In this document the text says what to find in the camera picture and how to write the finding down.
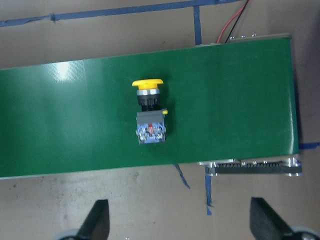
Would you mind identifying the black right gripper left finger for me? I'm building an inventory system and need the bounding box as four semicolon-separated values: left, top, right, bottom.
76;199;110;240

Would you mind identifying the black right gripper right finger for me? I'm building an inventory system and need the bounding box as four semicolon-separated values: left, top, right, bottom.
249;197;294;240

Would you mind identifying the yellow mushroom push button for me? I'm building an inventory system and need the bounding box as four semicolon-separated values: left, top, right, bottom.
131;78;168;145

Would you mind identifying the green conveyor belt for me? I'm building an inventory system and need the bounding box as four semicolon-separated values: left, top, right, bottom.
0;34;302;179

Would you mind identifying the red black wire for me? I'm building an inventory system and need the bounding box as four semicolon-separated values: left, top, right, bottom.
216;0;251;44

